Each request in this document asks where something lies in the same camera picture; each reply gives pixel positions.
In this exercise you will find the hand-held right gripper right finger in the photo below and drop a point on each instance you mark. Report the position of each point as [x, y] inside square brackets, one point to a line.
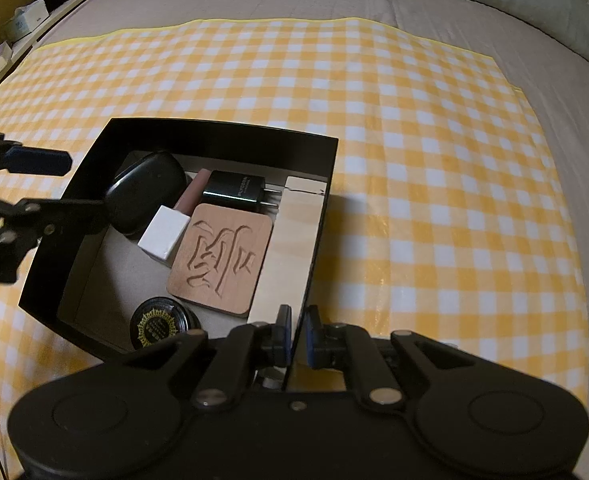
[314, 337]

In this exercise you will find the carved wooden block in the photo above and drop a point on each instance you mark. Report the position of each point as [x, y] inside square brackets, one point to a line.
[224, 260]

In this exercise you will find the tissue box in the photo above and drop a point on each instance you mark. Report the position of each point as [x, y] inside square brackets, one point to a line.
[24, 20]

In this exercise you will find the black oval case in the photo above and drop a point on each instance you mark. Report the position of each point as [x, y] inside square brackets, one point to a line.
[149, 180]

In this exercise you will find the black box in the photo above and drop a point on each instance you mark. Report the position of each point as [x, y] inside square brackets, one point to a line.
[199, 135]

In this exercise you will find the grey bed sheet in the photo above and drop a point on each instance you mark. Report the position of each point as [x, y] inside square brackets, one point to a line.
[549, 50]

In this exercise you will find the pink lip gloss white cap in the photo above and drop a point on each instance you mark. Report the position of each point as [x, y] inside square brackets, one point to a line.
[167, 232]

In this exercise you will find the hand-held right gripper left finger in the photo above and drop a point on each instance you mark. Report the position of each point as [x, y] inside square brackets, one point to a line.
[284, 332]

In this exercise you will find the yellow checked mat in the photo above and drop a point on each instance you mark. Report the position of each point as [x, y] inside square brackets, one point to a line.
[374, 110]

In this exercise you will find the pale wooden block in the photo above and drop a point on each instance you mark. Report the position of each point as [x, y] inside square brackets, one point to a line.
[294, 240]

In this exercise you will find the black charger plug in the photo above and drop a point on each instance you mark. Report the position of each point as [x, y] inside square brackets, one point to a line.
[234, 190]

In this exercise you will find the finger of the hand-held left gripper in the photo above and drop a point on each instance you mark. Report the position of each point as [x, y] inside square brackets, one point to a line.
[39, 160]
[49, 207]

